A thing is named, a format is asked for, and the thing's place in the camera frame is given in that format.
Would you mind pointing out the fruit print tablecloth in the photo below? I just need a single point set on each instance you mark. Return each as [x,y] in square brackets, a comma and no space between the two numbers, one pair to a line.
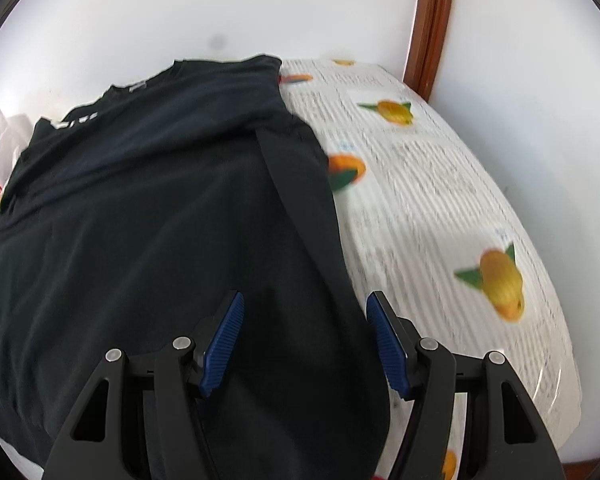
[430,185]

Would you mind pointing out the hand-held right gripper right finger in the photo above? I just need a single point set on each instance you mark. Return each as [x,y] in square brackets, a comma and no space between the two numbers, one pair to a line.
[387,345]

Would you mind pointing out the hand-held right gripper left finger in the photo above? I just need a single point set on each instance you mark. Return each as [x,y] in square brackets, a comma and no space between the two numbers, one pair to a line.
[225,340]

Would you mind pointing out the brown wooden door frame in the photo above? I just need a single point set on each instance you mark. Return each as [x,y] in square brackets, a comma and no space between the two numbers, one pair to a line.
[430,20]

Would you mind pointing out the black t-shirt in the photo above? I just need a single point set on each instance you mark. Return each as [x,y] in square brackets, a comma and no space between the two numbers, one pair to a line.
[155,210]

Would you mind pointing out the white plastic bag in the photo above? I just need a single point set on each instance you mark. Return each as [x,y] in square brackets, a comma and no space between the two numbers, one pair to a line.
[5,140]

